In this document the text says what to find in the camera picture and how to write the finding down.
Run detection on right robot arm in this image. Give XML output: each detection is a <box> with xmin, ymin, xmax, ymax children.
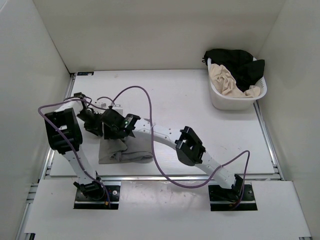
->
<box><xmin>100</xmin><ymin>108</ymin><xmax>244</xmax><ymax>202</ymax></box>

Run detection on aluminium front rail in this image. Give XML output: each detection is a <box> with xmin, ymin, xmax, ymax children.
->
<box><xmin>44</xmin><ymin>173</ymin><xmax>281</xmax><ymax>181</ymax></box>

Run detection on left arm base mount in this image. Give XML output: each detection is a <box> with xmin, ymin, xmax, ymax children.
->
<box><xmin>73</xmin><ymin>176</ymin><xmax>121</xmax><ymax>210</ymax></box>

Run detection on white laundry basket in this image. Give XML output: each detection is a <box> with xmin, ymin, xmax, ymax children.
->
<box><xmin>207</xmin><ymin>58</ymin><xmax>267</xmax><ymax>111</ymax></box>

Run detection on grey trousers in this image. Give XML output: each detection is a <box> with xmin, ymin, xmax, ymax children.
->
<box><xmin>98</xmin><ymin>136</ymin><xmax>153</xmax><ymax>165</ymax></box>

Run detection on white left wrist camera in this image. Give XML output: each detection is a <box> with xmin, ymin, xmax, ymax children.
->
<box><xmin>94</xmin><ymin>97</ymin><xmax>112</xmax><ymax>111</ymax></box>

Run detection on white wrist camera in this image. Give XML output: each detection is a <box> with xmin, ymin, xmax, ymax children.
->
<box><xmin>112</xmin><ymin>104</ymin><xmax>124</xmax><ymax>116</ymax></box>
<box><xmin>94</xmin><ymin>97</ymin><xmax>112</xmax><ymax>111</ymax></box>

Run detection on beige garment in basket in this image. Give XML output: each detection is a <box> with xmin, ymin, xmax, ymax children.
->
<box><xmin>209</xmin><ymin>63</ymin><xmax>261</xmax><ymax>98</ymax></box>

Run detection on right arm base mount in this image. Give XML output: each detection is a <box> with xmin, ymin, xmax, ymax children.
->
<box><xmin>208</xmin><ymin>184</ymin><xmax>258</xmax><ymax>212</ymax></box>

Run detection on black garment in basket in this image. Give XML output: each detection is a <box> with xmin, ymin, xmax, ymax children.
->
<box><xmin>202</xmin><ymin>48</ymin><xmax>266</xmax><ymax>92</ymax></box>

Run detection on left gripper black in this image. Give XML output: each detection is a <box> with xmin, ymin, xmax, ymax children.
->
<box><xmin>76</xmin><ymin>110</ymin><xmax>103</xmax><ymax>137</ymax></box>

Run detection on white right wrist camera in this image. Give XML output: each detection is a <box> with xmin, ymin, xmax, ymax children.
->
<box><xmin>112</xmin><ymin>104</ymin><xmax>124</xmax><ymax>116</ymax></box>

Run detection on blue label sticker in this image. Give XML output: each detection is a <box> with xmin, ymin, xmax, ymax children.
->
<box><xmin>77</xmin><ymin>71</ymin><xmax>95</xmax><ymax>76</ymax></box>

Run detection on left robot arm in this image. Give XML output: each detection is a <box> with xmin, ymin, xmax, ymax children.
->
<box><xmin>38</xmin><ymin>92</ymin><xmax>108</xmax><ymax>201</ymax></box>

